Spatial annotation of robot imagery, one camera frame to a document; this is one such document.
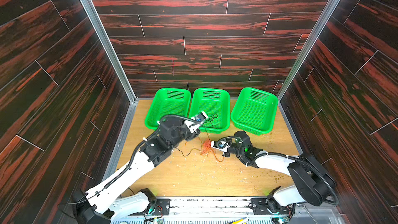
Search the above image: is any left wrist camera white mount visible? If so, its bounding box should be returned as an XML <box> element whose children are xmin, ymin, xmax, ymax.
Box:
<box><xmin>184</xmin><ymin>111</ymin><xmax>209</xmax><ymax>133</ymax></box>

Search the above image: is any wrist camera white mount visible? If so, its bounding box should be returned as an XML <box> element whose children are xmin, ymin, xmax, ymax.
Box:
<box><xmin>211</xmin><ymin>140</ymin><xmax>232</xmax><ymax>152</ymax></box>
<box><xmin>184</xmin><ymin>111</ymin><xmax>209</xmax><ymax>133</ymax></box>

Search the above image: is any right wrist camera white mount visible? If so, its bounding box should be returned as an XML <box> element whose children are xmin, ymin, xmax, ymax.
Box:
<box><xmin>211</xmin><ymin>140</ymin><xmax>232</xmax><ymax>152</ymax></box>

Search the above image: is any middle green plastic basket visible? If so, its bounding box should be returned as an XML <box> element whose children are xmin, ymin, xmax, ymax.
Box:
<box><xmin>189</xmin><ymin>88</ymin><xmax>230</xmax><ymax>134</ymax></box>

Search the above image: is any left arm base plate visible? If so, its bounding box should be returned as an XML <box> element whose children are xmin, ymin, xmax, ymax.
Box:
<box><xmin>130</xmin><ymin>198</ymin><xmax>171</xmax><ymax>216</ymax></box>

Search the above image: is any yellow pencil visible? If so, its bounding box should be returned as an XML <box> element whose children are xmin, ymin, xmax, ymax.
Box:
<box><xmin>228</xmin><ymin>217</ymin><xmax>249</xmax><ymax>224</ymax></box>

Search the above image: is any aluminium front rail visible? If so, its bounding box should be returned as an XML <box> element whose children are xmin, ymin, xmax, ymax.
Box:
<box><xmin>115</xmin><ymin>197</ymin><xmax>345</xmax><ymax>224</ymax></box>

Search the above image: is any left green plastic basket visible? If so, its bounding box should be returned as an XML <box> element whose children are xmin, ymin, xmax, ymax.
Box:
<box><xmin>145</xmin><ymin>88</ymin><xmax>191</xmax><ymax>130</ymax></box>

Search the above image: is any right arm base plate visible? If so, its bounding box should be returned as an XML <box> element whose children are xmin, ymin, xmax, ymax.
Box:
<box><xmin>248</xmin><ymin>198</ymin><xmax>292</xmax><ymax>216</ymax></box>

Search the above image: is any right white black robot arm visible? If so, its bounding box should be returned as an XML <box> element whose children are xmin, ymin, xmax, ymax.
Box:
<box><xmin>210</xmin><ymin>131</ymin><xmax>340</xmax><ymax>215</ymax></box>

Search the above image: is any right green plastic basket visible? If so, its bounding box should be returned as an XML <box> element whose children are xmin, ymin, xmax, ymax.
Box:
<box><xmin>231</xmin><ymin>87</ymin><xmax>279</xmax><ymax>135</ymax></box>

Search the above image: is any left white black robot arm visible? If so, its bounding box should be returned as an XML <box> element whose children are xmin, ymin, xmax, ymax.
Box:
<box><xmin>70</xmin><ymin>112</ymin><xmax>208</xmax><ymax>224</ymax></box>

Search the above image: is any green plastic basket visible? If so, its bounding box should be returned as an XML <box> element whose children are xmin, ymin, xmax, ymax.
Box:
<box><xmin>145</xmin><ymin>88</ymin><xmax>191</xmax><ymax>130</ymax></box>
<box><xmin>189</xmin><ymin>88</ymin><xmax>230</xmax><ymax>134</ymax></box>
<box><xmin>231</xmin><ymin>87</ymin><xmax>279</xmax><ymax>135</ymax></box>

